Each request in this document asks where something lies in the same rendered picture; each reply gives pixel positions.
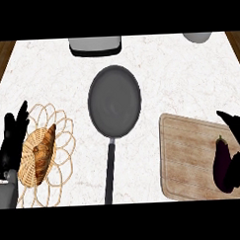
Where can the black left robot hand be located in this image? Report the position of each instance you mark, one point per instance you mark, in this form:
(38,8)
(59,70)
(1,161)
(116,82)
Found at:
(12,140)

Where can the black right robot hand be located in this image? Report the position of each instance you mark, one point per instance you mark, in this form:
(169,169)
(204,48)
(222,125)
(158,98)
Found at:
(238,153)

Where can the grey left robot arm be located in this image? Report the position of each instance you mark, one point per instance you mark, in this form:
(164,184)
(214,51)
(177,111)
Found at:
(7,192)

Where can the dark purple eggplant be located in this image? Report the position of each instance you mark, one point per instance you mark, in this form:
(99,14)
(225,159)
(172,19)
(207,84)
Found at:
(222,163)

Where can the wooden cutting board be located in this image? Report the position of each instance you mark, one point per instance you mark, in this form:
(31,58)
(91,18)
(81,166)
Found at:
(189,158)

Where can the dark grey frying pan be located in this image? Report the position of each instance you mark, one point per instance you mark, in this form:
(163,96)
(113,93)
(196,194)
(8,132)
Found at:
(114,105)

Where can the wicker basket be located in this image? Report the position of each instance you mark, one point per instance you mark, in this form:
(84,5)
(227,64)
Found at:
(44,155)

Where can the brown croissant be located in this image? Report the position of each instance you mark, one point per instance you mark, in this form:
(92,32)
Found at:
(44,155)

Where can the grey round container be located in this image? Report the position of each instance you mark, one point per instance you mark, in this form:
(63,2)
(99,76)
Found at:
(197,37)

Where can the white and black appliance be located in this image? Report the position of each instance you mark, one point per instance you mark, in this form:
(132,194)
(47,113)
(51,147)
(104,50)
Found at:
(95,46)

